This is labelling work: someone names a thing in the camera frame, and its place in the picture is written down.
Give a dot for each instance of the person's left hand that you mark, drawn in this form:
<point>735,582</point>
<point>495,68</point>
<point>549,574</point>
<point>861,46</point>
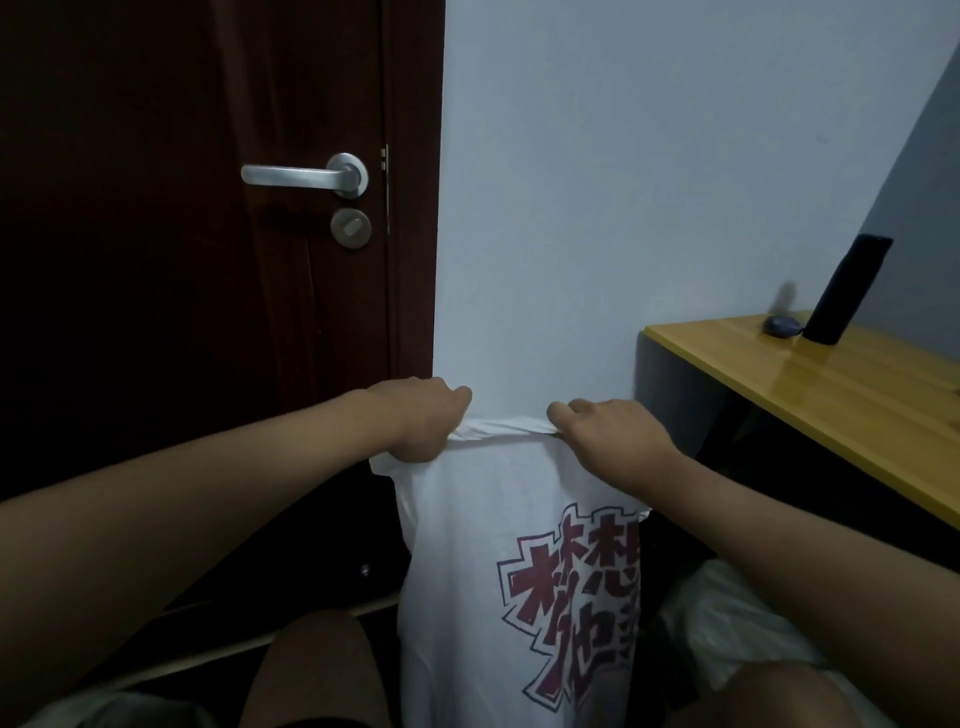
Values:
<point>420,416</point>

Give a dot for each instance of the person's right hand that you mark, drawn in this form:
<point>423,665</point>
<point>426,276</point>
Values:
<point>622,442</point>

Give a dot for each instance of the white bag with red print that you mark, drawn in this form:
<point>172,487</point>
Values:
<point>480,585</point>

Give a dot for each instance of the grey woven sack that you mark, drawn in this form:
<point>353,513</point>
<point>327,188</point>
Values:
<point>720,622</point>

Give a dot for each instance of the green woven sack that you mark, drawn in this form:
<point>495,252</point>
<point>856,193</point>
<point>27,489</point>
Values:
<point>105,712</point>

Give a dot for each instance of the person's left forearm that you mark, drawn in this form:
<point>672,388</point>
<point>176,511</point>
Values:
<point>165,540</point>

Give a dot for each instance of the person's right forearm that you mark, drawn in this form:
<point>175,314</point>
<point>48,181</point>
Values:
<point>832,562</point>

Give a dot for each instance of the person's left leg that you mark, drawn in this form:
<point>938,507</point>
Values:
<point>315,671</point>

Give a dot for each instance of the person's leg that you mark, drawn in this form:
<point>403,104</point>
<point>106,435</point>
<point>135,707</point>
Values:
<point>315,671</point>
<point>780,694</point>

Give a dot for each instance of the person's right leg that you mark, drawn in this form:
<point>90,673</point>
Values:
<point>780,694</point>

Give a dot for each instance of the small dark round case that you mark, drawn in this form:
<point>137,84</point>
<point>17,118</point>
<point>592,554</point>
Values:
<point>782,325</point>

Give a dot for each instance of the silver thumb-turn lock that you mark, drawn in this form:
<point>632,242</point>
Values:
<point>351,228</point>

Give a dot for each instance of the yellow wooden desk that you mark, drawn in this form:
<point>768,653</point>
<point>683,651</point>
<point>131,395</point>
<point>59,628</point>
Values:
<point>840,382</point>

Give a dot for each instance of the dark brown wooden door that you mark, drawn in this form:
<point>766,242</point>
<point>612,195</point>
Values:
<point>412,187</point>

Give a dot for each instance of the silver door latch plate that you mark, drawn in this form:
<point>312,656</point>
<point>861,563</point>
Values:
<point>385,187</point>

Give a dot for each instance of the black cylindrical bottle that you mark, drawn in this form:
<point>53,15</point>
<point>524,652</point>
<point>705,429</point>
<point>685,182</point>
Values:
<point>847,289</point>

